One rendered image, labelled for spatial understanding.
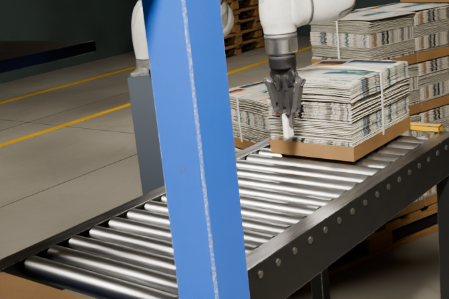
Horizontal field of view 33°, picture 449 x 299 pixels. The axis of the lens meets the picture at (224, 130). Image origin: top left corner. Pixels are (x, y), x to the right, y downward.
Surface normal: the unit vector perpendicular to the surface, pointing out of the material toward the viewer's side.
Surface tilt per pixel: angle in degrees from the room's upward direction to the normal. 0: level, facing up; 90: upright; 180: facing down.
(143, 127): 90
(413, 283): 0
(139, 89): 90
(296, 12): 93
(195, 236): 90
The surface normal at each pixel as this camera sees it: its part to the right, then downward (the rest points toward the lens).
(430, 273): -0.10, -0.97
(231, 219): 0.78, 0.07
